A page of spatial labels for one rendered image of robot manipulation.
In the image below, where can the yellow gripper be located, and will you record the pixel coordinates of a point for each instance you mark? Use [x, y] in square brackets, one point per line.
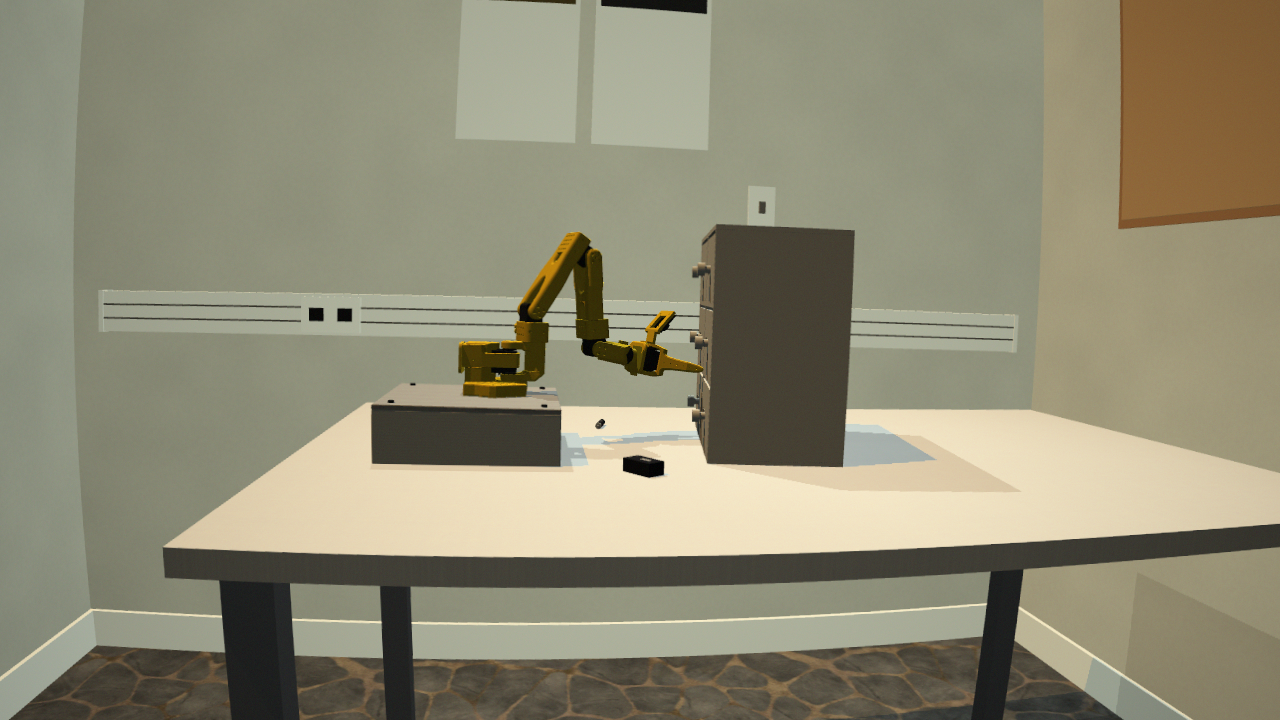
[645, 353]

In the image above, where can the dark brown chest of drawers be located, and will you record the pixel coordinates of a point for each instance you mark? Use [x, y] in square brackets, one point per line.
[781, 331]

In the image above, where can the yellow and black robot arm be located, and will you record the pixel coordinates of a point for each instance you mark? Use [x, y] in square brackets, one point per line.
[483, 359]

